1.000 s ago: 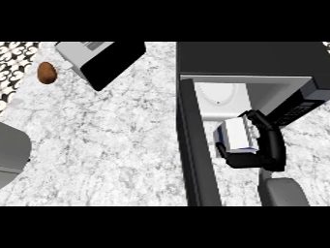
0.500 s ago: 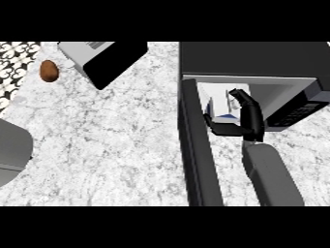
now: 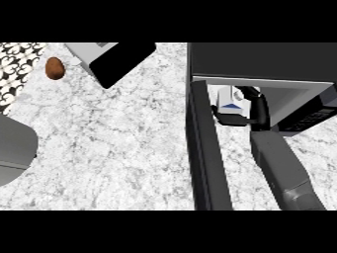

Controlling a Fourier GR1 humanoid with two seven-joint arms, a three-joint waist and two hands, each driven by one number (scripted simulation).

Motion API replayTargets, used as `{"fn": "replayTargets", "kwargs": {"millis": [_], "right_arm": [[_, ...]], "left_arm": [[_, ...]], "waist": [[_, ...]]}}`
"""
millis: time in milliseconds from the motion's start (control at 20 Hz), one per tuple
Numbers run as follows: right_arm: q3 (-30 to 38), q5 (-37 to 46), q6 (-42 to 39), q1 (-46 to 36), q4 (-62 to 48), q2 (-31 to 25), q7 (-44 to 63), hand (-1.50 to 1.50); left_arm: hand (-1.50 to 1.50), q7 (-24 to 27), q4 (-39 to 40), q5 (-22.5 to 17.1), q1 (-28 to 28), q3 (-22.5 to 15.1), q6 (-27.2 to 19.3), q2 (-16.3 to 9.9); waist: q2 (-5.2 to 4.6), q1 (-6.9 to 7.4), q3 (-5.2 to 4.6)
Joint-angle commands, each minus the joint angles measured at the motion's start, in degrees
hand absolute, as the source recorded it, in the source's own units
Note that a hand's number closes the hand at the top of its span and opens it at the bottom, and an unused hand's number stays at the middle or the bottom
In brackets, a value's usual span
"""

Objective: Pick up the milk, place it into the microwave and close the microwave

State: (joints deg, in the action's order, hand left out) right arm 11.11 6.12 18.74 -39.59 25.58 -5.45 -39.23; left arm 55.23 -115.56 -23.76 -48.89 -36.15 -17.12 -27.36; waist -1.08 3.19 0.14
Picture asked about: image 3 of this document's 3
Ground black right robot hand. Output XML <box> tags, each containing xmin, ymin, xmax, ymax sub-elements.
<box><xmin>210</xmin><ymin>85</ymin><xmax>272</xmax><ymax>132</ymax></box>

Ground white milk carton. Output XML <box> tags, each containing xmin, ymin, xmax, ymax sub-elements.
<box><xmin>215</xmin><ymin>85</ymin><xmax>251</xmax><ymax>119</ymax></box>

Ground black microwave oven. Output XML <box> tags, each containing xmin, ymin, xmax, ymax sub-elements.
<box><xmin>184</xmin><ymin>42</ymin><xmax>337</xmax><ymax>137</ymax></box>

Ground dark grey microwave door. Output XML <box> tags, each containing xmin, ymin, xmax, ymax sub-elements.
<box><xmin>183</xmin><ymin>79</ymin><xmax>235</xmax><ymax>211</ymax></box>

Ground grey and black appliance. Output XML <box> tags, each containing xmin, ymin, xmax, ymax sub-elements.
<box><xmin>62</xmin><ymin>42</ymin><xmax>158</xmax><ymax>90</ymax></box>

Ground brown potato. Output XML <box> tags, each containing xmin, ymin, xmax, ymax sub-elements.
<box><xmin>44</xmin><ymin>56</ymin><xmax>65</xmax><ymax>81</ymax></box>

